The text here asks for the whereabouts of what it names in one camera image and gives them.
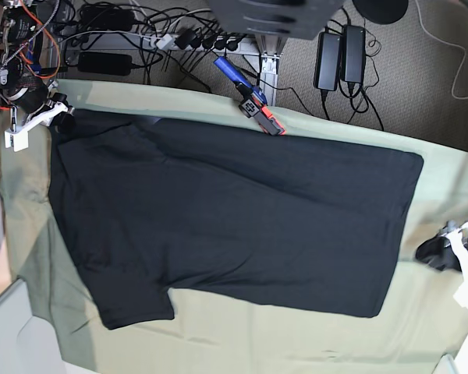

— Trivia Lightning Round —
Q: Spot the grey overhead camera mount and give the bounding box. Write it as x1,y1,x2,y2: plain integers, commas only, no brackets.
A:
207,0,344,40

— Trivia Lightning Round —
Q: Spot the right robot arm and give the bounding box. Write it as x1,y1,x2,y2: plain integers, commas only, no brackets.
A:
0,1,75,133

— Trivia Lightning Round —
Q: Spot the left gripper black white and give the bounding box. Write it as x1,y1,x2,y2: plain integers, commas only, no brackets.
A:
415,221,468,284

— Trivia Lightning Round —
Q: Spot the grey white bin corner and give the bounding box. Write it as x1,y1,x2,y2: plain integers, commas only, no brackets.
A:
0,279,66,373

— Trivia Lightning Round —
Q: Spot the black power brick left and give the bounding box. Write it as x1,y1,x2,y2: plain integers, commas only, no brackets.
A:
77,51,133,76

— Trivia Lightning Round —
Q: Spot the blue orange bar clamp centre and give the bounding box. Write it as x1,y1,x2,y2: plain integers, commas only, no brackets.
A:
214,56,285,136

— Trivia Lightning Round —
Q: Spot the black power brick pair outer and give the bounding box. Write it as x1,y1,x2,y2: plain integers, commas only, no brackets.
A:
340,25,366,84

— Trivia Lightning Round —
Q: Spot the black round lamp base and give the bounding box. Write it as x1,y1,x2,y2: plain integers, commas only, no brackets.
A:
352,0,409,25

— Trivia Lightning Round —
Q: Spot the white cable on carpet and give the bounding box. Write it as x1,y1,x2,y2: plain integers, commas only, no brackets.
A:
413,0,468,101

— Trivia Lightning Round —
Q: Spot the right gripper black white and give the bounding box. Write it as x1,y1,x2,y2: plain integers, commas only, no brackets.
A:
7,82,76,135

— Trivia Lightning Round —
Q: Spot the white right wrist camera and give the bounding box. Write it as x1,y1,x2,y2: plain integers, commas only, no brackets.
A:
4,129,29,152

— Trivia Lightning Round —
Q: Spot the white power strip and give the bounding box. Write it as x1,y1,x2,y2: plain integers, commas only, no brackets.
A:
120,30,243,51

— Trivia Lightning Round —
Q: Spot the dark navy T-shirt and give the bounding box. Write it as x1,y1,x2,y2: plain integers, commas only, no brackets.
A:
48,111,424,330

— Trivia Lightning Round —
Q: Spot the black power brick pair inner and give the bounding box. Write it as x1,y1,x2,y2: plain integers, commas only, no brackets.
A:
314,32,341,91

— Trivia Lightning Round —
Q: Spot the black power brick pair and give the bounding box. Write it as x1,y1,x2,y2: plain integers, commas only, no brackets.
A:
340,25,366,84
314,32,341,91

